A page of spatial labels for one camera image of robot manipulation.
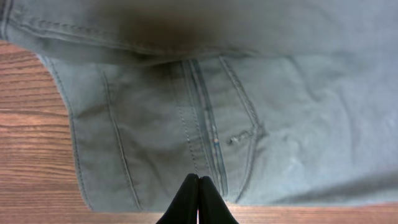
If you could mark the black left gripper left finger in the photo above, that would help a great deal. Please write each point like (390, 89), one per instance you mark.
(184, 207)

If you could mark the grey shorts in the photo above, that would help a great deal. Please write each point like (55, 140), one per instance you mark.
(280, 102)

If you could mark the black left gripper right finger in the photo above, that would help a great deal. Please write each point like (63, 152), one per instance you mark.
(211, 206)

